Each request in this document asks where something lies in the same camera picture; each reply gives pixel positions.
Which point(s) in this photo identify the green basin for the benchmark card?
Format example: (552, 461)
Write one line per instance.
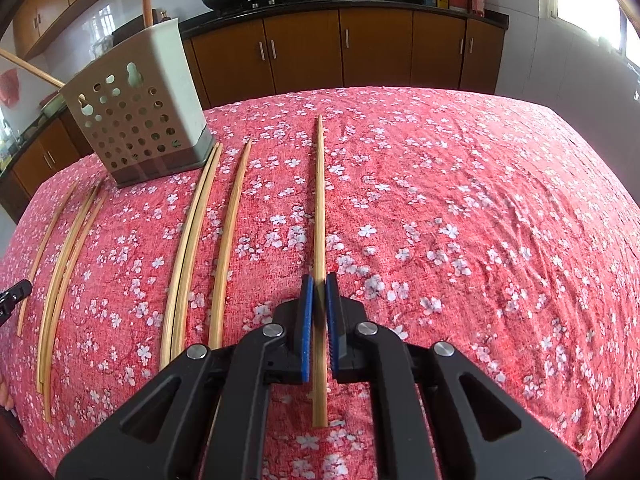
(50, 105)

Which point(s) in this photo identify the beige perforated chopstick holder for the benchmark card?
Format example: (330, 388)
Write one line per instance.
(150, 85)

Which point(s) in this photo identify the bright window beside red bag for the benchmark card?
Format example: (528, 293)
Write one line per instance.
(595, 5)

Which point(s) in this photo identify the red plastic bag on wall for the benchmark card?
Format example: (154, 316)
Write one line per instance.
(10, 87)

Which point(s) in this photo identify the red floral tablecloth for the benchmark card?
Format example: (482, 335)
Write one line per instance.
(450, 235)

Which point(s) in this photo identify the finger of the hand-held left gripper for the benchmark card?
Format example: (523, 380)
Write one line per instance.
(15, 294)

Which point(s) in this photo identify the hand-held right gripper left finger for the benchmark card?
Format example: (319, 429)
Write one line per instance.
(305, 332)

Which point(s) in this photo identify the black kitchen countertop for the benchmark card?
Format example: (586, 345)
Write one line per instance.
(350, 2)

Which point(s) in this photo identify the wooden lower kitchen cabinets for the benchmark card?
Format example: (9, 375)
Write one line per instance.
(300, 52)

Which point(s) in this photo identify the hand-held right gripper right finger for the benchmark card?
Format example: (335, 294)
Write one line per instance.
(334, 332)

